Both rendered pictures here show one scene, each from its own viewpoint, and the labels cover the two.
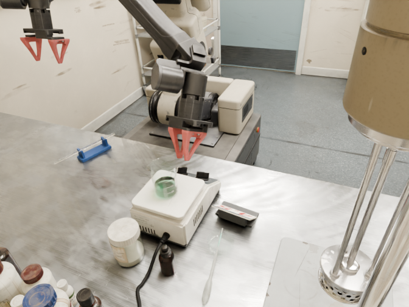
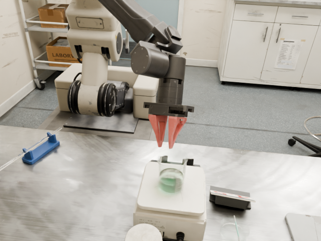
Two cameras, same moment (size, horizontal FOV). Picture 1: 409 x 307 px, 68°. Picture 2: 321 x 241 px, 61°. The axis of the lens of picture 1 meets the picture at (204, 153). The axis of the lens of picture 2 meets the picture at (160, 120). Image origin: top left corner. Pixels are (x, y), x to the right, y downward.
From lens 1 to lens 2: 0.28 m
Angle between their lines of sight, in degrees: 17
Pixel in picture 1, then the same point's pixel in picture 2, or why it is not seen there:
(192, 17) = not seen: hidden behind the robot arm
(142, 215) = (151, 218)
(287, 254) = (300, 230)
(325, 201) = (297, 172)
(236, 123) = not seen: hidden behind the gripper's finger
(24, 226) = not seen: outside the picture
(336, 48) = (206, 42)
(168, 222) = (186, 220)
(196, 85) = (179, 69)
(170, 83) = (158, 67)
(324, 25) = (195, 23)
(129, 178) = (97, 176)
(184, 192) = (189, 183)
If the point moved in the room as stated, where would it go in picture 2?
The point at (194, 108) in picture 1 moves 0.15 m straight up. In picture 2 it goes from (178, 93) to (184, 21)
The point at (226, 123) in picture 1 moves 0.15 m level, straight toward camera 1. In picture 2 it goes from (141, 109) to (146, 123)
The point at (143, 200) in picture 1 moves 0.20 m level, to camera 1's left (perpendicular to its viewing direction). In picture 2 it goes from (151, 200) to (28, 228)
